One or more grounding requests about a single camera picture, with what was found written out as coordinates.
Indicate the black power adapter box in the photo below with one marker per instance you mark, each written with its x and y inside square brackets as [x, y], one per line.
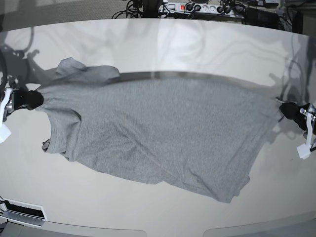
[261, 18]

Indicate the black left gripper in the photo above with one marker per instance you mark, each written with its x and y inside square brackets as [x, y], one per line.
[297, 113]

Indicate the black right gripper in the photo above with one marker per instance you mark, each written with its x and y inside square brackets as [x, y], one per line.
[22, 99]

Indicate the white power strip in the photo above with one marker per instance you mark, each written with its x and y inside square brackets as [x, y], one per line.
[197, 9]

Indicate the grey t-shirt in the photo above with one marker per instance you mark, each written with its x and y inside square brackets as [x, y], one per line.
[201, 135]

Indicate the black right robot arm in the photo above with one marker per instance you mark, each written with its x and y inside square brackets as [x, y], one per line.
[6, 88]

